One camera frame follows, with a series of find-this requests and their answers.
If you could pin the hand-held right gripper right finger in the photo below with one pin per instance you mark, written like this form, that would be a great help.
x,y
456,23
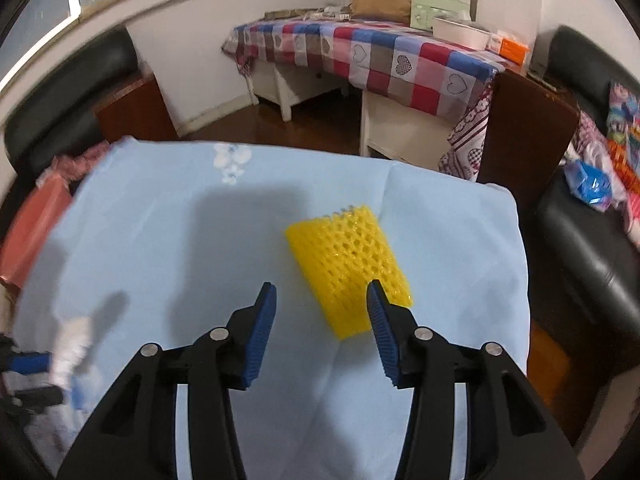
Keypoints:
x,y
385,340

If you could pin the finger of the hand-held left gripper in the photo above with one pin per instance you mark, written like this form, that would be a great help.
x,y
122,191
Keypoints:
x,y
30,363
40,396

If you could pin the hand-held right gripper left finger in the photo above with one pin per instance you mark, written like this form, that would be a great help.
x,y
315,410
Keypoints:
x,y
257,340

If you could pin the white tissue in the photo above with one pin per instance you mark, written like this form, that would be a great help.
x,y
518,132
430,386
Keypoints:
x,y
72,350

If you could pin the yellow foam net sleeve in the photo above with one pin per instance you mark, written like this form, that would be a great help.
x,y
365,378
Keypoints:
x,y
345,260

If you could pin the pink plastic basin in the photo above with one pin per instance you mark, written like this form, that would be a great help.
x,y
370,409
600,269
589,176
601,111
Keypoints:
x,y
30,230

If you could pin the light blue cloth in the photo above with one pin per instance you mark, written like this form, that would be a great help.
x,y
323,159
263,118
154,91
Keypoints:
x,y
200,240

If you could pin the black leather armchair wooden sides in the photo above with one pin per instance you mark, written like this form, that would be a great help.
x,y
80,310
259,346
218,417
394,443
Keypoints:
x,y
575,240
60,110

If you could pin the pink printed cloth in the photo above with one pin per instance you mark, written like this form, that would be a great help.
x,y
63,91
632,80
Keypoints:
x,y
465,135

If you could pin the blue plastic bag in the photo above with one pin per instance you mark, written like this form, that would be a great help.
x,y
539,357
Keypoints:
x,y
587,185

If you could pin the white table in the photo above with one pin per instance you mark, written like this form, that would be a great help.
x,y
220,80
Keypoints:
x,y
300,85

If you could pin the checkered heart tablecloth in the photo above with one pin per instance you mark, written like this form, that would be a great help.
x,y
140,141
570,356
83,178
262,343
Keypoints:
x,y
380,60

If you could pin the white tray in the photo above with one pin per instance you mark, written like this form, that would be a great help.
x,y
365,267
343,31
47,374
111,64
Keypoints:
x,y
460,35

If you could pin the orange box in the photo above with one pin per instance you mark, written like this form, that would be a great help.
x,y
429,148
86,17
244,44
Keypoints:
x,y
515,51

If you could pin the colourful patterned clothes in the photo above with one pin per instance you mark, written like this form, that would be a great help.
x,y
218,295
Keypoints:
x,y
625,130

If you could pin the flat brown box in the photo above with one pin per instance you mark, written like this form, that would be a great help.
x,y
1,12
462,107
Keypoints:
x,y
287,14

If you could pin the pale green box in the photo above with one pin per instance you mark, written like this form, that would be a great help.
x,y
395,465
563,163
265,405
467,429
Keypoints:
x,y
430,10

